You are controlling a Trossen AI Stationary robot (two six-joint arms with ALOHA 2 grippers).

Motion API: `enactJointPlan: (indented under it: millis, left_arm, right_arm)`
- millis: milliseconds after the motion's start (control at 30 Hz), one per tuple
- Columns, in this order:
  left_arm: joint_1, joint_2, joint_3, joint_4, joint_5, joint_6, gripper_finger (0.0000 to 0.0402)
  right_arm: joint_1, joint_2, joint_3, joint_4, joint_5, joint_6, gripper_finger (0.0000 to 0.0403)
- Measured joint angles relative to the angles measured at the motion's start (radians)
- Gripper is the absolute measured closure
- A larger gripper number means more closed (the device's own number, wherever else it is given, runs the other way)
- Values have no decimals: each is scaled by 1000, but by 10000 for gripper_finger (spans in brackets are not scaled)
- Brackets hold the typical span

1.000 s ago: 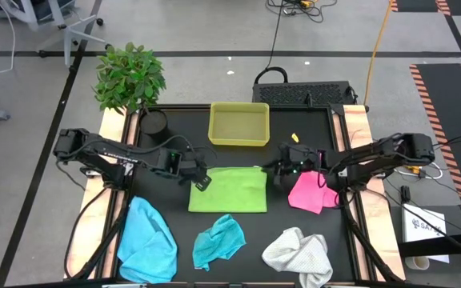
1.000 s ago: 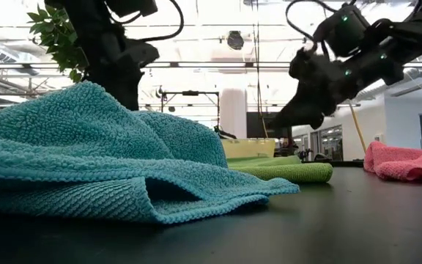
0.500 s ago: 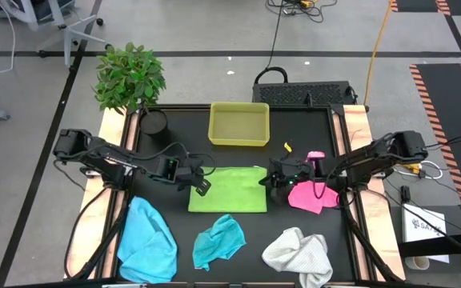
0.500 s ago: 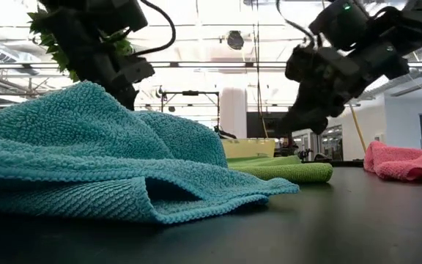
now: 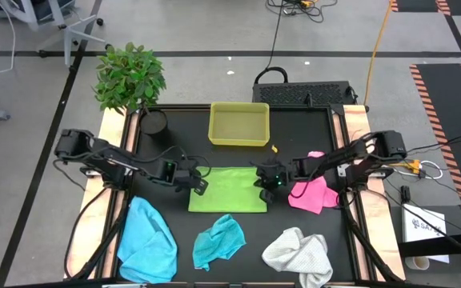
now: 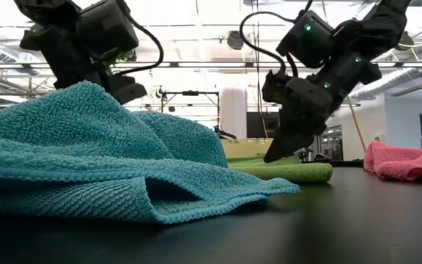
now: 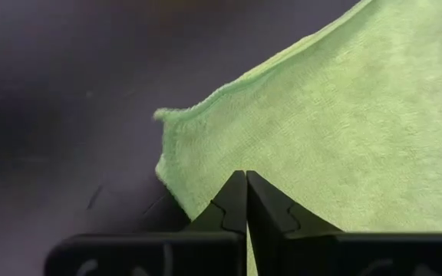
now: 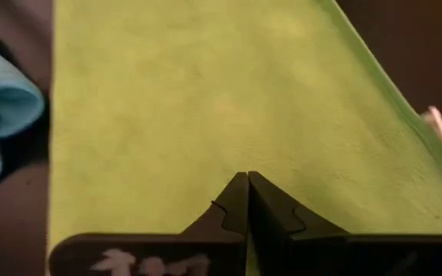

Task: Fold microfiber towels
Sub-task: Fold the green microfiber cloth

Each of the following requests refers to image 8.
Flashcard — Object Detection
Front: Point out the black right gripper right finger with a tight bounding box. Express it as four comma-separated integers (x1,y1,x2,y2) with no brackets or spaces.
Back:
248,170,442,276

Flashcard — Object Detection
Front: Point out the teal terry towel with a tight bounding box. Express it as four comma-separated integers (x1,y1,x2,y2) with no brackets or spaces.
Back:
0,25,47,193

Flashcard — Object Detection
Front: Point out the lime green microfiber towel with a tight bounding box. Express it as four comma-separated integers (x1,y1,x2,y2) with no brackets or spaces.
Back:
45,0,442,276

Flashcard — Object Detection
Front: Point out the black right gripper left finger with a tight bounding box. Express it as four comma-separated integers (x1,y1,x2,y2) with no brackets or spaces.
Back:
47,171,250,276

